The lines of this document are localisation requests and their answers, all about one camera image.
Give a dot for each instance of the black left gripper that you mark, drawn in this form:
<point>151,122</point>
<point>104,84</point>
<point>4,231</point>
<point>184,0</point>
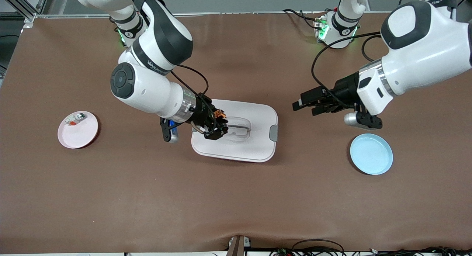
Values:
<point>344,89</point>

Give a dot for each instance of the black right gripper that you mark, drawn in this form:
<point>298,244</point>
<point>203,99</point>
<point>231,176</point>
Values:
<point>202,111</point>

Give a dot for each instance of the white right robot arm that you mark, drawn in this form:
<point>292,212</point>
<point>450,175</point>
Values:
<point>147,90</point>

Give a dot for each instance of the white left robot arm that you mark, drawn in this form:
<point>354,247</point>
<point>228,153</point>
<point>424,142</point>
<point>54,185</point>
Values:
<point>424,56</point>

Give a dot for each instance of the white lidded storage box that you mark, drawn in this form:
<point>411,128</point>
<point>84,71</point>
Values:
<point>254,145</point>

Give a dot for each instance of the light blue round plate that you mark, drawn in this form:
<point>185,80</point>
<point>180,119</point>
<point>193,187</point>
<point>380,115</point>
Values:
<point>370,154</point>

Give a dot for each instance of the brown table cover mat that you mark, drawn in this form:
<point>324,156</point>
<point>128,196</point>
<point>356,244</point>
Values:
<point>147,193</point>

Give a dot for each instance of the pink round plate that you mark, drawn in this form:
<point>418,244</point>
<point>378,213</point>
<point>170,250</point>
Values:
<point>79,134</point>

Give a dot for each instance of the aluminium table edge rail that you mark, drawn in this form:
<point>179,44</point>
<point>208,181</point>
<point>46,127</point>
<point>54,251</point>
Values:
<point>239,13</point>

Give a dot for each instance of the brown post with white bracket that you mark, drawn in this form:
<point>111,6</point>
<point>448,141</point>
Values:
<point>236,246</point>

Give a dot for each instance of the aluminium frame profile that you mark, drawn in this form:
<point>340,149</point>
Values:
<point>29,5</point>

